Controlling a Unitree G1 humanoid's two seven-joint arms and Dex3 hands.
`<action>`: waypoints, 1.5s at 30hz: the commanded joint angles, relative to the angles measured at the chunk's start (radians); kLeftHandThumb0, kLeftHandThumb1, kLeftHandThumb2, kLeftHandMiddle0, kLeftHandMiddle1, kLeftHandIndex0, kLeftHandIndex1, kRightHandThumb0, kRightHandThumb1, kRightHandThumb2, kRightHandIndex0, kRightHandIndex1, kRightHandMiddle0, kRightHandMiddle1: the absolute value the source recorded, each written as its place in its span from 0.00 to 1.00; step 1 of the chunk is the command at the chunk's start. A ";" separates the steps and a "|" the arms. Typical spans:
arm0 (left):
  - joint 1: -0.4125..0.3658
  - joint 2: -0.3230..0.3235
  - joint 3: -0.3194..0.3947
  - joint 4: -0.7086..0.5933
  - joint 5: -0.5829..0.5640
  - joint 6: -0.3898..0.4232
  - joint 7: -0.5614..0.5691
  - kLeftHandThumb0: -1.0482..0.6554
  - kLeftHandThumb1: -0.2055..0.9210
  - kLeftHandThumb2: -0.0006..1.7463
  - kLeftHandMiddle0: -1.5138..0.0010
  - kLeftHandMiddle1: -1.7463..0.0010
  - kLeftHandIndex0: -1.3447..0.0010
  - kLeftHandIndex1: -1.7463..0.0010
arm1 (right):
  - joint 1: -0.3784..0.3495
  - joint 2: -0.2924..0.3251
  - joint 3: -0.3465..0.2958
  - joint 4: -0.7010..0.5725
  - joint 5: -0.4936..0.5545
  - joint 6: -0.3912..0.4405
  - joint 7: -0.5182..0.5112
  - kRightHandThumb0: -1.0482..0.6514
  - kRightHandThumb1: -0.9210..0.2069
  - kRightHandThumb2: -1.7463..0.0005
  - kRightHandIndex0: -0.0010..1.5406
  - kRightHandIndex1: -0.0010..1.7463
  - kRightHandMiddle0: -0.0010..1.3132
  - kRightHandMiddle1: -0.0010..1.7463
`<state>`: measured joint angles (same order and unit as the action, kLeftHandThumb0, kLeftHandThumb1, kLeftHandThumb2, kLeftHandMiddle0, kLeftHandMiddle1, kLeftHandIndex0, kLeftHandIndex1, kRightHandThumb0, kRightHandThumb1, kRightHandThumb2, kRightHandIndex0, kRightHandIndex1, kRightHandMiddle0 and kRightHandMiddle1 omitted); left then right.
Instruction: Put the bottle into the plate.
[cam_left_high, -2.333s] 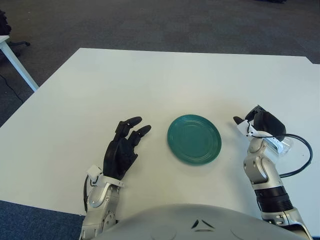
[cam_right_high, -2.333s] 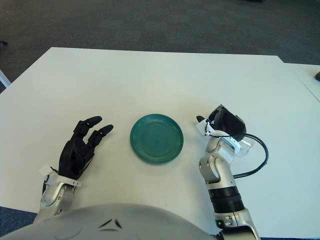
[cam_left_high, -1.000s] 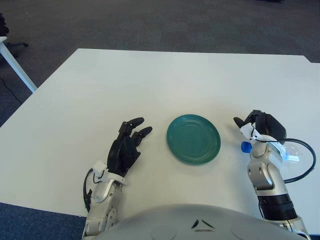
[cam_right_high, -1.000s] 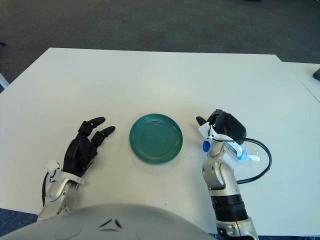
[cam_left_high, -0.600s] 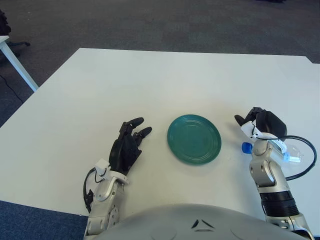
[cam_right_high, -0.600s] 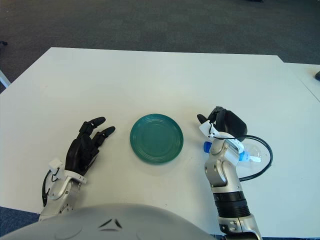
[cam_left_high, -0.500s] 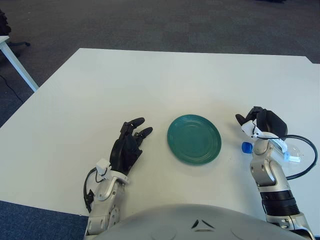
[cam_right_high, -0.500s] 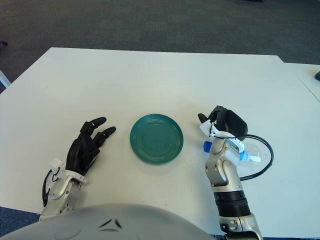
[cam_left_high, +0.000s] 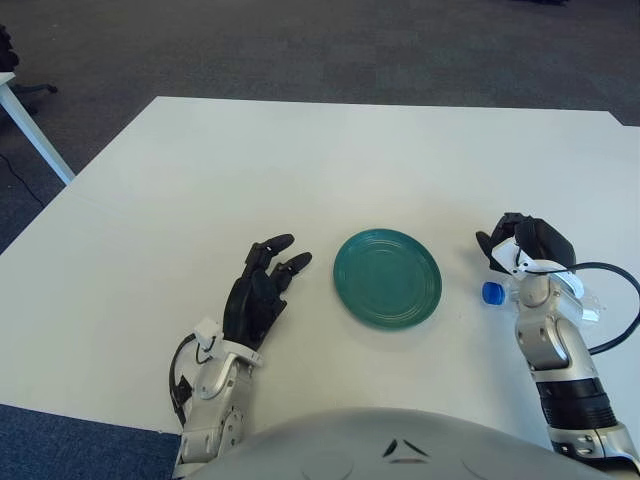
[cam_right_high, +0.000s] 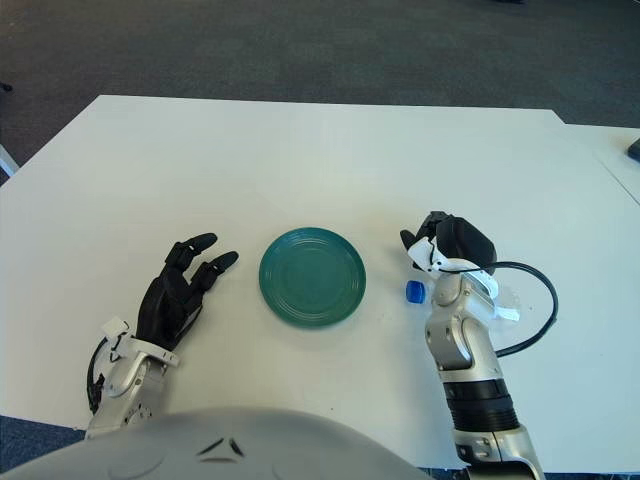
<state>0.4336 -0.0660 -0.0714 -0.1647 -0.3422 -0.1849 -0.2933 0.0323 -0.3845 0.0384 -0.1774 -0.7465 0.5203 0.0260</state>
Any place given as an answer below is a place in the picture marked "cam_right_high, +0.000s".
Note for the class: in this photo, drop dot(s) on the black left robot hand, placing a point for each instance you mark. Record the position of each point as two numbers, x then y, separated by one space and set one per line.
165 310

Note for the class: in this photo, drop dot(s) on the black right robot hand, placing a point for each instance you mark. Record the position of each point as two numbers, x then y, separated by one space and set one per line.
465 240

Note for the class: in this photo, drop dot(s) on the clear bottle with blue cap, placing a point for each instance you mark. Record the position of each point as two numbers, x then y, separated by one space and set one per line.
415 292

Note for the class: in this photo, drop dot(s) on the teal green round plate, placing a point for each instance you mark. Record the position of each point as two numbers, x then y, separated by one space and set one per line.
312 277

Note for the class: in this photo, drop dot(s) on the grey robot torso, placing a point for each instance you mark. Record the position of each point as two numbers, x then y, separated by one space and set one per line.
200 450

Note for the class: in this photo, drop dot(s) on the dark flat device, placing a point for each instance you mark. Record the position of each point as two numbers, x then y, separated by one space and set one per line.
635 151

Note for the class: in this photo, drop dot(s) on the white desk leg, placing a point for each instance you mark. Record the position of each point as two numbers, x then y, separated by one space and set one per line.
7 161

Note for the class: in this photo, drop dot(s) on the black office chair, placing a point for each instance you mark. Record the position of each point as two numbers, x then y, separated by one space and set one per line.
6 86

